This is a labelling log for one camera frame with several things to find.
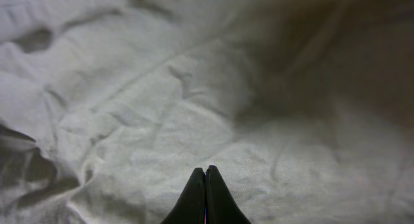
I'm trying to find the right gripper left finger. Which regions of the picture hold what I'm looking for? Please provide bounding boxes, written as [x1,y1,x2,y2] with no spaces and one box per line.
[161,168,206,224]

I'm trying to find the khaki green shorts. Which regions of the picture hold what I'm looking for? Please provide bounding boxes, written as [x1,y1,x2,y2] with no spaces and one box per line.
[1,0,413,223]

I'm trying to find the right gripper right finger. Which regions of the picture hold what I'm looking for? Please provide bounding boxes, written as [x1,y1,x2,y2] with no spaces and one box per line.
[206,165,251,224]

